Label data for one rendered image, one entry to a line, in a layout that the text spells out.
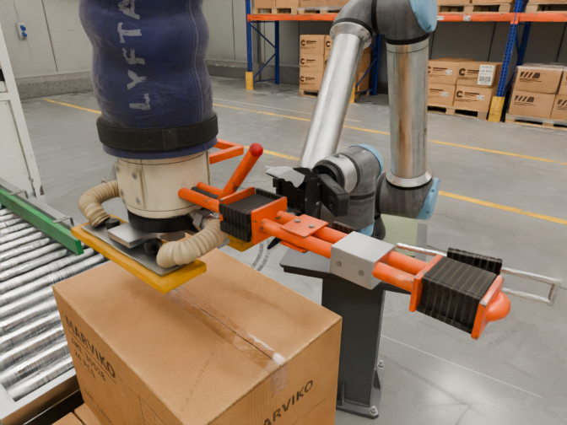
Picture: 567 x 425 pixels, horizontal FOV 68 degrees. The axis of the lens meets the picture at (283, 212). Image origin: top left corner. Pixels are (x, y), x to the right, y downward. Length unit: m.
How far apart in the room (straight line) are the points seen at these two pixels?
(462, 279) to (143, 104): 0.55
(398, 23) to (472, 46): 8.07
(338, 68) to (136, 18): 0.58
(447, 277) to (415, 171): 0.89
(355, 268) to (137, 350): 0.51
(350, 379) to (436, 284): 1.44
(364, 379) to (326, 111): 1.20
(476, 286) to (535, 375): 1.93
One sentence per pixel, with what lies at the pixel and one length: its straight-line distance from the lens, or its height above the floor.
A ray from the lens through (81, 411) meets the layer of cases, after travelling 1.42.
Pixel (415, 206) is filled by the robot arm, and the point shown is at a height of 0.98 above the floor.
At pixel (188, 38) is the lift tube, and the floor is 1.52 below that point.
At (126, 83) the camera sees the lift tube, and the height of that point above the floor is 1.45.
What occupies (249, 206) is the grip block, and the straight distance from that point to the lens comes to 0.71.
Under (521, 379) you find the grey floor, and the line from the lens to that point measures 2.41.
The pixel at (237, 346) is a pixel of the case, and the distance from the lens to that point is 0.90.
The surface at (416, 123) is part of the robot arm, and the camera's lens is 1.33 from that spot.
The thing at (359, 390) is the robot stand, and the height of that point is 0.10.
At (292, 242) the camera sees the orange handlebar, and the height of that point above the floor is 1.24.
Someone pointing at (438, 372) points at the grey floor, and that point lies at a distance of 2.29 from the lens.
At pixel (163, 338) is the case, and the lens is 0.94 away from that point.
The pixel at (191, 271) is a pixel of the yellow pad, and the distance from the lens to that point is 0.79.
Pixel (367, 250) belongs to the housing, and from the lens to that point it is 0.59.
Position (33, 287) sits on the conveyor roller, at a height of 0.54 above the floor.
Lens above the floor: 1.55
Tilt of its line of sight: 25 degrees down
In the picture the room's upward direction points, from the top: straight up
